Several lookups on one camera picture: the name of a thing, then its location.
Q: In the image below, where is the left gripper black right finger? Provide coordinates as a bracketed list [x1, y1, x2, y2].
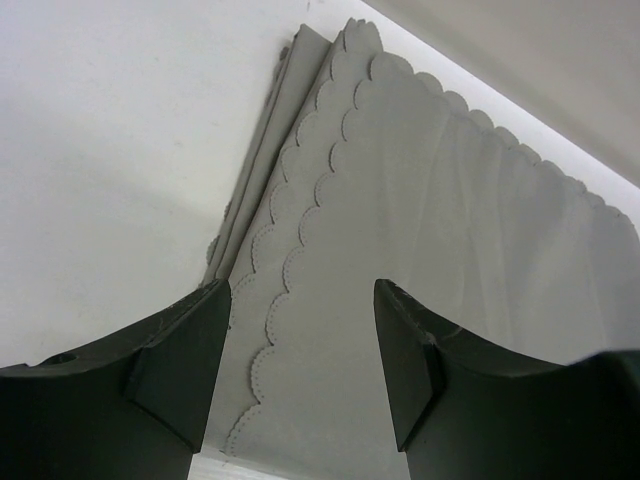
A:
[374, 279, 639, 479]

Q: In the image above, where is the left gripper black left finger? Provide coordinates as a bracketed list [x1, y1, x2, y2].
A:
[1, 280, 231, 479]

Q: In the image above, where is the grey cloth placemat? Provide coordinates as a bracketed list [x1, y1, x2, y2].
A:
[206, 20, 639, 465]

